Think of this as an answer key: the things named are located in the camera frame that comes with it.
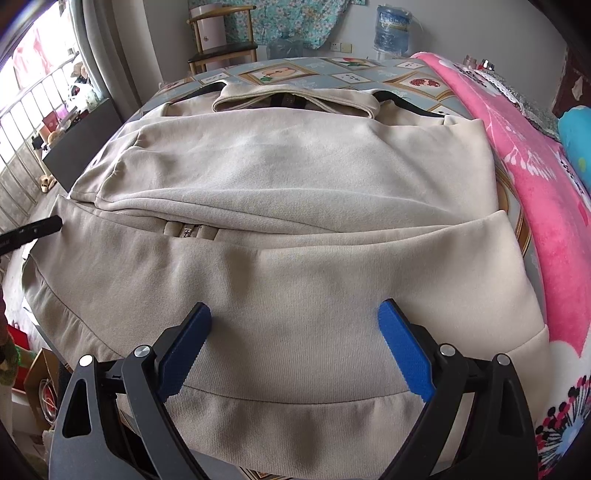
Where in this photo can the metal window railing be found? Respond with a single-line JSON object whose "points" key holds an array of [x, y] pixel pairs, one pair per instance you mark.
{"points": [[18, 152]]}

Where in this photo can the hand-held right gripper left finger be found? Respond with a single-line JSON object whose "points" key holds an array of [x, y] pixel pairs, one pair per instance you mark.
{"points": [[184, 350]]}

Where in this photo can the blue water jug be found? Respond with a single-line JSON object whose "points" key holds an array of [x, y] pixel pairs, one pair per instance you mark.
{"points": [[392, 30]]}

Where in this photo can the beige slipper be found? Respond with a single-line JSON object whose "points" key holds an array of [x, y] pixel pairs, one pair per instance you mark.
{"points": [[48, 183]]}

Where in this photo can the wooden chair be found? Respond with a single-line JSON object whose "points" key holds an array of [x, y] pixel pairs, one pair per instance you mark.
{"points": [[221, 55]]}

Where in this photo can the open cardboard box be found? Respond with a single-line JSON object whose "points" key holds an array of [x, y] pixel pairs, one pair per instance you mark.
{"points": [[41, 387]]}

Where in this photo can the blue pillow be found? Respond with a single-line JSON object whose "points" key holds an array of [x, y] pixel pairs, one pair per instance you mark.
{"points": [[577, 138]]}

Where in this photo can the dark grey cabinet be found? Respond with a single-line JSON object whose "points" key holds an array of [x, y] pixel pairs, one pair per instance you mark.
{"points": [[78, 143]]}

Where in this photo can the patterned blue tablecloth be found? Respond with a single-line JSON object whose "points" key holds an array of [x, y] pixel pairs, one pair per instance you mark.
{"points": [[323, 69]]}

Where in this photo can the cream zip-up jacket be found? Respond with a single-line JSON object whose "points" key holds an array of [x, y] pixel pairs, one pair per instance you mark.
{"points": [[295, 277]]}

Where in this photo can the grey curtain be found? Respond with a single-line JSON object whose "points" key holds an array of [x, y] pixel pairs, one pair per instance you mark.
{"points": [[111, 55]]}

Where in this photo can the pink floral blanket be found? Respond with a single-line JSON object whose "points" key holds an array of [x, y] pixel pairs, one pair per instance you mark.
{"points": [[545, 207]]}

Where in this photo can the window sill clutter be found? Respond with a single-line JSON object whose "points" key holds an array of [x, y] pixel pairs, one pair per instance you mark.
{"points": [[74, 101]]}

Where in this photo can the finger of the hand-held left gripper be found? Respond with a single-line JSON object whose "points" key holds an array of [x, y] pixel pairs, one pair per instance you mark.
{"points": [[37, 231]]}

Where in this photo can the grey lace-trimmed cloth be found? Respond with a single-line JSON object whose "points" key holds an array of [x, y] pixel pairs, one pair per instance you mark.
{"points": [[521, 101]]}

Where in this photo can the white cylindrical box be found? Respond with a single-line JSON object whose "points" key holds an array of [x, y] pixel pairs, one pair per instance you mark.
{"points": [[207, 30]]}

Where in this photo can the red box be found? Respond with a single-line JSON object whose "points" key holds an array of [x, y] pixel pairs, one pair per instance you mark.
{"points": [[18, 337]]}

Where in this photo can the teal floral hanging cloth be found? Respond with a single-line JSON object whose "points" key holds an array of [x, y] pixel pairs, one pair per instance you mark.
{"points": [[314, 23]]}

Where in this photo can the wall socket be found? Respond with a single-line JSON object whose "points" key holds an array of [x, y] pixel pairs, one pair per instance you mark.
{"points": [[341, 46]]}

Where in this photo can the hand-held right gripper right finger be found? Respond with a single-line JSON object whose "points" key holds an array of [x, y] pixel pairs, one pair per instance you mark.
{"points": [[406, 350]]}

